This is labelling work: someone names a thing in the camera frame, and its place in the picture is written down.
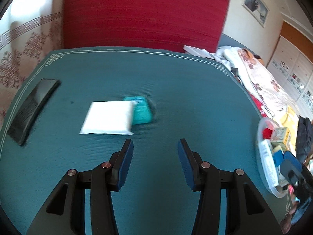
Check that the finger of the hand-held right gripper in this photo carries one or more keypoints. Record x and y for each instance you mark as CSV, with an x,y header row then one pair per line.
x,y
285,173
293,162

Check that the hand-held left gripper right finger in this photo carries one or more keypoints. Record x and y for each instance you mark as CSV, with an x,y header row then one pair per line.
x,y
185,169

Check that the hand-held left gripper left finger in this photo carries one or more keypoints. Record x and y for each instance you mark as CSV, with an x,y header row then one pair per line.
x,y
124,166

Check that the clear plastic bowl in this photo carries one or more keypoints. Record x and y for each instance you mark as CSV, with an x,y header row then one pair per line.
x,y
266,178

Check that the yellow white small box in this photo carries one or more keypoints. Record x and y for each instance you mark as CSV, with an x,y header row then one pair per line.
x,y
281,134

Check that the white tissue pack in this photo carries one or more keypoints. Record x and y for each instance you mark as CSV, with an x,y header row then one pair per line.
x,y
107,117

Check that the teal plastic case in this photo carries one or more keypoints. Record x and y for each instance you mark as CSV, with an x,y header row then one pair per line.
x,y
143,112

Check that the person's right hand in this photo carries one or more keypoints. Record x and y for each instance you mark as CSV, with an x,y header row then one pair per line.
x,y
291,217

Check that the black bag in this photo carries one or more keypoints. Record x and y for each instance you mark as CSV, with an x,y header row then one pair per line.
x,y
304,137

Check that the yellow packet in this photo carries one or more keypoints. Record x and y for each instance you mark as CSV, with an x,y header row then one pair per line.
x,y
291,117

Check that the red cloth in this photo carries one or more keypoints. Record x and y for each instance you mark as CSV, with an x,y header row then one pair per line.
x,y
258,105

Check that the floral cloth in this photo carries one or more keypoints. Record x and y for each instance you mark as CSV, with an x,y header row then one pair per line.
x,y
256,78

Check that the wooden wardrobe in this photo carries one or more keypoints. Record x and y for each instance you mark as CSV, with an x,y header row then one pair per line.
x,y
293,53

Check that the black remote control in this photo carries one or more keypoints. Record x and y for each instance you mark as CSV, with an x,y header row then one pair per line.
x,y
31,107

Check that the grey blue upholstered furniture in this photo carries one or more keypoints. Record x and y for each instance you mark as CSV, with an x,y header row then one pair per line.
x,y
229,41

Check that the red cushion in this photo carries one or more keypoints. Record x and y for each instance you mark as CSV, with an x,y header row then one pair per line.
x,y
146,12

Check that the patterned white curtain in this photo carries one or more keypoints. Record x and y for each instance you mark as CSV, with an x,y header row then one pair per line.
x,y
24,41

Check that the framed wall picture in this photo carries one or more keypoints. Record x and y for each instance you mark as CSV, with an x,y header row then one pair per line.
x,y
255,3

